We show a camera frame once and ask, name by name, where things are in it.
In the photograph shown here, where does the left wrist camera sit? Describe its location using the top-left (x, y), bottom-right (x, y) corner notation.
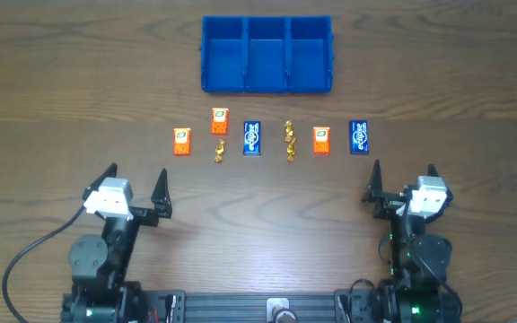
top-left (83, 177), bottom-right (135, 222)

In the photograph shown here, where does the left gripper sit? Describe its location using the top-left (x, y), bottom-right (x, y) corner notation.
top-left (82, 161), bottom-right (173, 228)

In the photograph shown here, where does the orange candy box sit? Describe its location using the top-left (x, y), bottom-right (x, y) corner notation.
top-left (312, 127), bottom-right (332, 155)
top-left (172, 127), bottom-right (192, 157)
top-left (211, 107), bottom-right (230, 135)

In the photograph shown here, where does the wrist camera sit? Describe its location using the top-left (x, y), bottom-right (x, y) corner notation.
top-left (404, 175), bottom-right (449, 219)
top-left (83, 177), bottom-right (135, 222)

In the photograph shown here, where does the mounting rail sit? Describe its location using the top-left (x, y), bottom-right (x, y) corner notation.
top-left (60, 290), bottom-right (462, 323)

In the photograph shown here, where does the blue candy pack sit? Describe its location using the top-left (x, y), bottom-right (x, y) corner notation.
top-left (242, 120), bottom-right (262, 156)
top-left (348, 119), bottom-right (370, 156)

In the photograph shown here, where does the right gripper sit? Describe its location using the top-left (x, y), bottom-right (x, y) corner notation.
top-left (361, 158), bottom-right (455, 221)

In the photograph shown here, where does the black cable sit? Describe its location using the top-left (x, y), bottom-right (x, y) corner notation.
top-left (346, 277), bottom-right (379, 311)
top-left (1, 204), bottom-right (87, 323)

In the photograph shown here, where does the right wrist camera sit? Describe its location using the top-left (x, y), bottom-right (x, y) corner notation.
top-left (404, 175), bottom-right (449, 219)

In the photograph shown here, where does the blue tray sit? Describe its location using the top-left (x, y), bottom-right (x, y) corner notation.
top-left (200, 15), bottom-right (334, 94)

